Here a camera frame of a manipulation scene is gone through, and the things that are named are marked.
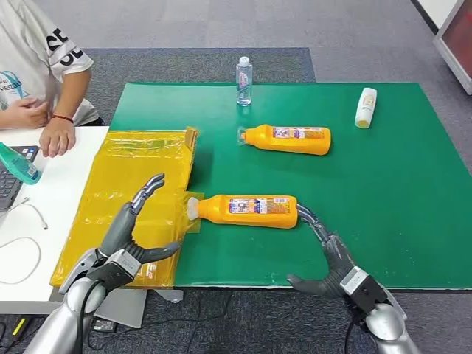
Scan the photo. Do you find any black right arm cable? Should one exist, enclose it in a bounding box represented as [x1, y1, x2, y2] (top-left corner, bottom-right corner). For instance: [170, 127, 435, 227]
[344, 312, 364, 354]

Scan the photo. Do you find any black floor cable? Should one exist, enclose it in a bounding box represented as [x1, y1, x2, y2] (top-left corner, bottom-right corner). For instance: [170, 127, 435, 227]
[118, 291, 233, 354]

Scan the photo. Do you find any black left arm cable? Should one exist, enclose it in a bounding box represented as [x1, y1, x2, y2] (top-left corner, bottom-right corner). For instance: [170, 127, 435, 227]
[73, 278, 98, 354]

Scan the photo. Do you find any grey table foot bracket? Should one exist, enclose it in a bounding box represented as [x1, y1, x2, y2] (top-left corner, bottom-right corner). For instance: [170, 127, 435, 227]
[155, 289, 184, 304]

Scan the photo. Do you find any grey desk base plate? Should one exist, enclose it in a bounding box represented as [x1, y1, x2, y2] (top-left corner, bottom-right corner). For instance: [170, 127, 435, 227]
[50, 287, 148, 329]

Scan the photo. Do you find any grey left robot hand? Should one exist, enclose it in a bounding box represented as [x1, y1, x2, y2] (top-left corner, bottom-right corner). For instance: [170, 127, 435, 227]
[97, 173, 181, 267]

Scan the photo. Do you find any person's right hand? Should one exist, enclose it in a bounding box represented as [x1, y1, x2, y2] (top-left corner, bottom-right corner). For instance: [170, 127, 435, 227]
[11, 97, 50, 130]

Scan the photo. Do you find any green table mat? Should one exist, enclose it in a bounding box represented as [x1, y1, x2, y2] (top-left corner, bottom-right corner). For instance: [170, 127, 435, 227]
[109, 82, 472, 290]

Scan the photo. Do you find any black power adapter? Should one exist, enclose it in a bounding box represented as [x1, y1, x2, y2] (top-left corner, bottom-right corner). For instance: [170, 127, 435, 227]
[92, 317, 118, 334]

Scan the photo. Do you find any yellow plastic sheet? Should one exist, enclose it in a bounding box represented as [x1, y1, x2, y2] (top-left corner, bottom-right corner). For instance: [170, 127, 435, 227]
[50, 128, 204, 289]

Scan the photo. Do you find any small white bottle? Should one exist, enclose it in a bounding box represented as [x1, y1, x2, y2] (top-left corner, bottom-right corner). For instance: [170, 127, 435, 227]
[354, 87, 378, 130]

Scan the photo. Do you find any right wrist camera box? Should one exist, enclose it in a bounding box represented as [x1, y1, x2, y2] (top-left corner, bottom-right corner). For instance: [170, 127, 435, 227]
[339, 265, 388, 316]

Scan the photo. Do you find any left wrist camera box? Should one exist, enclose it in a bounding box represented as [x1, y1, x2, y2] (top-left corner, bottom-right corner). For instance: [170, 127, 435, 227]
[86, 249, 143, 294]

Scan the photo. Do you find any cabinet with red panels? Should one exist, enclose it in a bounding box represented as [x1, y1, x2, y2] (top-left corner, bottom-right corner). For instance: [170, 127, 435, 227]
[433, 0, 472, 96]

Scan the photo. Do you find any brown cardboard strip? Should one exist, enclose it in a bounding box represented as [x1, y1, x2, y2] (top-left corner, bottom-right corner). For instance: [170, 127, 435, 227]
[184, 127, 199, 153]

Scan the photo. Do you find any clear water bottle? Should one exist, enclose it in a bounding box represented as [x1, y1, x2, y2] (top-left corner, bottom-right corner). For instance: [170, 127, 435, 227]
[236, 56, 253, 107]

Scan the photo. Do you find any person's left hand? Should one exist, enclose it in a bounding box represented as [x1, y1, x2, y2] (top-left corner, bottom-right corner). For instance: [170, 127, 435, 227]
[39, 117, 77, 159]

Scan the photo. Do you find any person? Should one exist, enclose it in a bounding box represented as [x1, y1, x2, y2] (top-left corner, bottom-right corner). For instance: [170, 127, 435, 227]
[0, 0, 105, 159]

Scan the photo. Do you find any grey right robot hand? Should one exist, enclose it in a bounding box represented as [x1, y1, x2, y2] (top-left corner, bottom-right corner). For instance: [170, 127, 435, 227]
[287, 204, 356, 300]

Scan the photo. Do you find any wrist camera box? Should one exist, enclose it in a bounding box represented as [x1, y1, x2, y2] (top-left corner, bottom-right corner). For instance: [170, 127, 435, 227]
[339, 265, 388, 316]
[86, 249, 143, 294]

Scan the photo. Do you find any teal spray bottle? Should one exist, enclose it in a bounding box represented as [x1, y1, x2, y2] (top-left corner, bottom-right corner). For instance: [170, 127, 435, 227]
[0, 142, 42, 186]

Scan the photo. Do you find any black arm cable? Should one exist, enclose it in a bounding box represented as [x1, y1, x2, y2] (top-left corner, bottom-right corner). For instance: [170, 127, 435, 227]
[73, 278, 98, 354]
[344, 312, 364, 354]

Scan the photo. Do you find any black box with yellow stripe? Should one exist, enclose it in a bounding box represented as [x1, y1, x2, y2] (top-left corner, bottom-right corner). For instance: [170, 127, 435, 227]
[11, 316, 29, 338]

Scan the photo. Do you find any person's hand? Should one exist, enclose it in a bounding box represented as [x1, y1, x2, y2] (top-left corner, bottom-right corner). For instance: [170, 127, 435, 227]
[39, 117, 77, 159]
[11, 97, 50, 130]

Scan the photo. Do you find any white cable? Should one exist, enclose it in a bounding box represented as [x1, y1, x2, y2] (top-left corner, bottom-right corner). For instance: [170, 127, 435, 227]
[0, 236, 42, 286]
[0, 196, 49, 231]

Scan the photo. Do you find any orange bottle with clear cap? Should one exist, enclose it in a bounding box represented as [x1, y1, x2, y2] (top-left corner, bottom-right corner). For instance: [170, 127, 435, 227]
[186, 194, 299, 230]
[236, 124, 332, 157]

